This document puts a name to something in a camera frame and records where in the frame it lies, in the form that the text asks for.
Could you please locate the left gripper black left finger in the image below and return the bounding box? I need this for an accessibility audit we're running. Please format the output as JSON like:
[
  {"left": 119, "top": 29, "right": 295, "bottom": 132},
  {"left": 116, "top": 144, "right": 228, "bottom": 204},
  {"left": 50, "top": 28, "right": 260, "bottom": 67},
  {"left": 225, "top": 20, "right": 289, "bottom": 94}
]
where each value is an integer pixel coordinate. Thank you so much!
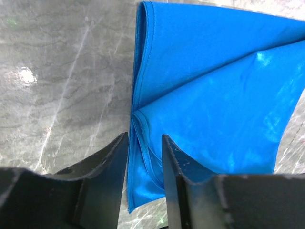
[{"left": 0, "top": 133, "right": 129, "bottom": 229}]

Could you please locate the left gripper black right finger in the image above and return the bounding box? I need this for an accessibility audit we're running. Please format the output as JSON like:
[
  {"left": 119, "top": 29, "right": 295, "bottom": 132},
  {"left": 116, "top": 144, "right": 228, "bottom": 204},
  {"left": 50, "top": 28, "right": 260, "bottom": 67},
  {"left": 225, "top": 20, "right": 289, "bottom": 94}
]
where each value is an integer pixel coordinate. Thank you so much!
[{"left": 162, "top": 135, "right": 305, "bottom": 229}]

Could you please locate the blue cloth napkin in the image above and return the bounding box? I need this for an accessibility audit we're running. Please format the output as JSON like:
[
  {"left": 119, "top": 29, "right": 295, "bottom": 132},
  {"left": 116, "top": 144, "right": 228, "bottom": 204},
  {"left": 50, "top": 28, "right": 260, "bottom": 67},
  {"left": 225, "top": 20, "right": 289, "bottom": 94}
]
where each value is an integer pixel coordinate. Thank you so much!
[{"left": 127, "top": 1, "right": 305, "bottom": 212}]

